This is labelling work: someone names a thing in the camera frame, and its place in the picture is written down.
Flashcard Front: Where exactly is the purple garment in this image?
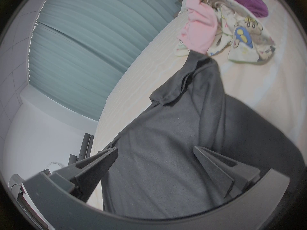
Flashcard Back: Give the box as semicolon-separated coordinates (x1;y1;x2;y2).
231;0;268;19

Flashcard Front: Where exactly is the white printed garment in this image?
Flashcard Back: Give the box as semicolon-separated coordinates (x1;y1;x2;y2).
174;0;276;63

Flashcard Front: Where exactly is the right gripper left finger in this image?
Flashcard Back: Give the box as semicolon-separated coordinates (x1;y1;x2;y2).
51;148;119;203

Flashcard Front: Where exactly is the black T-shirt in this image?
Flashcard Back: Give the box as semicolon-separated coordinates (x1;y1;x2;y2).
102;50;306;219

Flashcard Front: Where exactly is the round white disc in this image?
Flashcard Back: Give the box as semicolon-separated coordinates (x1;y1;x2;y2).
48;161;64;171

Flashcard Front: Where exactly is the bed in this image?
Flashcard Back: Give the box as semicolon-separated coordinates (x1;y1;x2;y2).
86;0;307;211

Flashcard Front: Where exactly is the pink garment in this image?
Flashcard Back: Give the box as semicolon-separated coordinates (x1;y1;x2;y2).
177;0;218;54

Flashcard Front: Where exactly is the black chest of drawers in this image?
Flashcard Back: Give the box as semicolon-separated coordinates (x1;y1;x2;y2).
68;133;94;167

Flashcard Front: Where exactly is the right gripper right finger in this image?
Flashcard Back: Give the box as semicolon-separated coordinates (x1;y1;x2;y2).
193;146;261;199

